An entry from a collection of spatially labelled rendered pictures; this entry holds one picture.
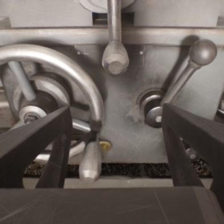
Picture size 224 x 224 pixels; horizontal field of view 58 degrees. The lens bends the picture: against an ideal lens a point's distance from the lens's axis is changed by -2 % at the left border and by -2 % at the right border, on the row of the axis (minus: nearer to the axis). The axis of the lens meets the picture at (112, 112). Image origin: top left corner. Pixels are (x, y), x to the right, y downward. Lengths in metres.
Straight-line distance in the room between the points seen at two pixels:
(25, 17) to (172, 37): 0.22
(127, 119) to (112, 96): 0.06
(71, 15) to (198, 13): 0.18
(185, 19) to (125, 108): 0.18
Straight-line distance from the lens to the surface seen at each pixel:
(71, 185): 0.55
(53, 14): 0.33
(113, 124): 0.41
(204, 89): 0.40
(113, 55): 0.18
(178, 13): 0.33
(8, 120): 0.69
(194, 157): 0.42
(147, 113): 0.34
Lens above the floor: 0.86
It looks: 34 degrees down
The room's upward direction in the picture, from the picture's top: straight up
